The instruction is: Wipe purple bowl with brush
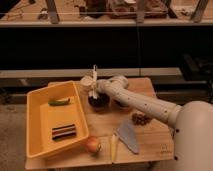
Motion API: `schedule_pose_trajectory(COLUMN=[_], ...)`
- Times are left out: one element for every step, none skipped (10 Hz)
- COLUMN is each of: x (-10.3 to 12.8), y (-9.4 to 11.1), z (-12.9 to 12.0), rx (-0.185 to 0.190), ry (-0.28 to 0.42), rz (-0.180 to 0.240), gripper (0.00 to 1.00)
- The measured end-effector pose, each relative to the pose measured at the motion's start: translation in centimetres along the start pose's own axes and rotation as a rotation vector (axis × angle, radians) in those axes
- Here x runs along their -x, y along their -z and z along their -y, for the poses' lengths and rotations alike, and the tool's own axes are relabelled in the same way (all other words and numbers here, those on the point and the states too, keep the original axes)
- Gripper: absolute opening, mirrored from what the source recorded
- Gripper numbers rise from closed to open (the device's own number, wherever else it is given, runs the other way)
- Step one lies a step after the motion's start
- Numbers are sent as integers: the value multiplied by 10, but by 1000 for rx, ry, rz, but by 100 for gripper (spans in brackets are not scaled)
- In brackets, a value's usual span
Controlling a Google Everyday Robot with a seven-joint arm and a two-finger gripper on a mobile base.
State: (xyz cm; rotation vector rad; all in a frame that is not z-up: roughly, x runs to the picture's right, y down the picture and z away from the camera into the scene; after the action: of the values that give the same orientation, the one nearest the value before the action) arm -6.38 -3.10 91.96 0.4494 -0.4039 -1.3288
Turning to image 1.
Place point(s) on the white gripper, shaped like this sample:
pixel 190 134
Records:
pixel 101 86

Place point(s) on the white dish brush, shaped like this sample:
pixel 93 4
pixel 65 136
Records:
pixel 94 82

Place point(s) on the purple bowl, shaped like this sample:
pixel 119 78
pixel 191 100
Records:
pixel 100 102

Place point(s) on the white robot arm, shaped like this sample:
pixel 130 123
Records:
pixel 192 123

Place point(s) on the white cup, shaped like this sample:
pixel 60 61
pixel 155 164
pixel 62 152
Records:
pixel 88 84

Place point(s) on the brown nuts pile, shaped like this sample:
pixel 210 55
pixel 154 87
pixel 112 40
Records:
pixel 140 119

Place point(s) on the grey cloth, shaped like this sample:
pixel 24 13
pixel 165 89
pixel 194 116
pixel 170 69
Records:
pixel 126 134

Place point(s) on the yellow plastic tray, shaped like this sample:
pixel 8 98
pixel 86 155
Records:
pixel 41 118

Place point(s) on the orange apple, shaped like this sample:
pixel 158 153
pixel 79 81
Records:
pixel 93 144

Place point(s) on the yellow banana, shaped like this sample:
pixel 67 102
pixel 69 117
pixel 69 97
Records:
pixel 113 147

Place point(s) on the striped black red sponge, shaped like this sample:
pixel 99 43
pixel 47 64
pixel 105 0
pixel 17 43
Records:
pixel 64 131

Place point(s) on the wooden table board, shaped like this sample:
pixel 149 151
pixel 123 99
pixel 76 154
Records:
pixel 154 140

